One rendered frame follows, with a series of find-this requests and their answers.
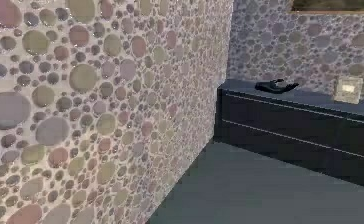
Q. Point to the black curved object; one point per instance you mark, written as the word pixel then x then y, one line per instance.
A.
pixel 275 87

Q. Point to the black chest of drawers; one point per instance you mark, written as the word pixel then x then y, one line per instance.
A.
pixel 290 133

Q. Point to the pale square box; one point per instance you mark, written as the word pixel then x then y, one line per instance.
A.
pixel 348 89

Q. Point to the wood framed wall picture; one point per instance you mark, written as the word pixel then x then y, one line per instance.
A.
pixel 330 5

